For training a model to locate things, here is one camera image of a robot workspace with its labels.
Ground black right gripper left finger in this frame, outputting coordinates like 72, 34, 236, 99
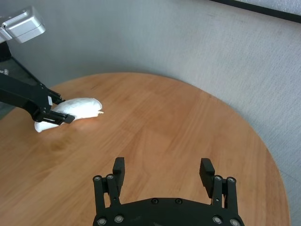
93, 157, 127, 210

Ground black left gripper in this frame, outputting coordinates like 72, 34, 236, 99
0, 73, 76, 125

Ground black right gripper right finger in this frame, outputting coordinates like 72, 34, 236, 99
198, 158, 237, 210

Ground white plastic-wrapped sandbag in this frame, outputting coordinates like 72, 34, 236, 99
34, 96, 104, 134

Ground left wrist camera mount bracket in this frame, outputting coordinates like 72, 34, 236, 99
0, 28, 45, 88

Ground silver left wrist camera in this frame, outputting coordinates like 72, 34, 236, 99
1, 6, 47, 44

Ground black wall strip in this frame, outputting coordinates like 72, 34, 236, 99
209, 0, 301, 24

